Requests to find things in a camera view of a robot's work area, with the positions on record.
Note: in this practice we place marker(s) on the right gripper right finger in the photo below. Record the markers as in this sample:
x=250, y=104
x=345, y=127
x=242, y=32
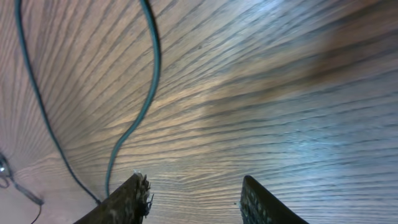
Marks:
x=259, y=206

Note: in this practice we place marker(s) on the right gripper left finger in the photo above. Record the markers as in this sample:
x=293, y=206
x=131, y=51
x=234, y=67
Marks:
x=128, y=204

